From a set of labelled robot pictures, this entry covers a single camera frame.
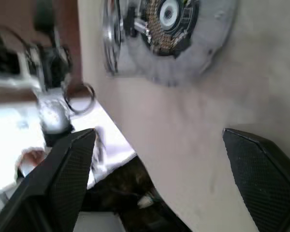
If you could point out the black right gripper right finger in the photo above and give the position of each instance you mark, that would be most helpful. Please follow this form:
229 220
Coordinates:
268 183

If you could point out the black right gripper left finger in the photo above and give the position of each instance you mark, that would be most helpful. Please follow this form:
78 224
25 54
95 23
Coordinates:
50 188

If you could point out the silver motor housing copper windings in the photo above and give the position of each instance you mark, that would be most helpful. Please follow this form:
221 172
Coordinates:
111 36

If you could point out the black table frame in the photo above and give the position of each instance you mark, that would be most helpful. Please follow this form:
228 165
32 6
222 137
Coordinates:
125 181

